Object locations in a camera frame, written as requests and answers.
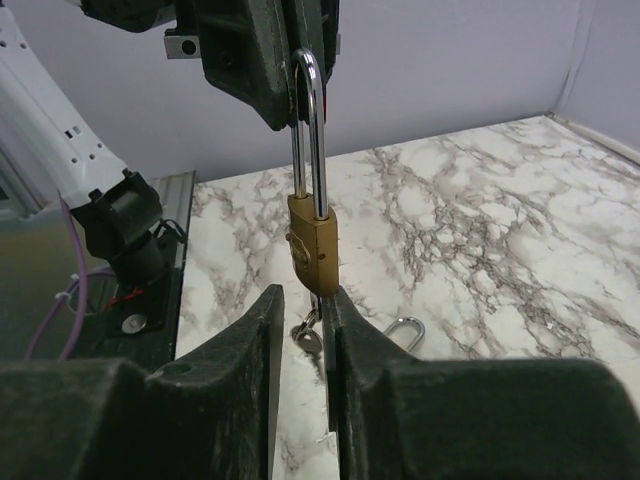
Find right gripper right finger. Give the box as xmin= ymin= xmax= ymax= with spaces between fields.
xmin=322 ymin=291 xmax=639 ymax=479

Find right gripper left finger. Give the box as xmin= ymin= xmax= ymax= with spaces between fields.
xmin=1 ymin=284 xmax=284 ymax=479

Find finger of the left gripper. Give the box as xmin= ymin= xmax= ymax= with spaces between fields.
xmin=297 ymin=0 xmax=340 ymax=83
xmin=193 ymin=0 xmax=291 ymax=131

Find keys of padlock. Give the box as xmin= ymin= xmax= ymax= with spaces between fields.
xmin=290 ymin=293 xmax=326 ymax=383

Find small brass padlock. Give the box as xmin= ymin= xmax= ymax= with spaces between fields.
xmin=286 ymin=48 xmax=339 ymax=297

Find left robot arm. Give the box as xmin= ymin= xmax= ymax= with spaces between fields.
xmin=1 ymin=1 xmax=339 ymax=287

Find large brass padlock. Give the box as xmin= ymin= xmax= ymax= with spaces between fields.
xmin=383 ymin=316 xmax=426 ymax=355

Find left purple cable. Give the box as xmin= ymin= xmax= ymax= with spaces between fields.
xmin=24 ymin=192 xmax=116 ymax=361

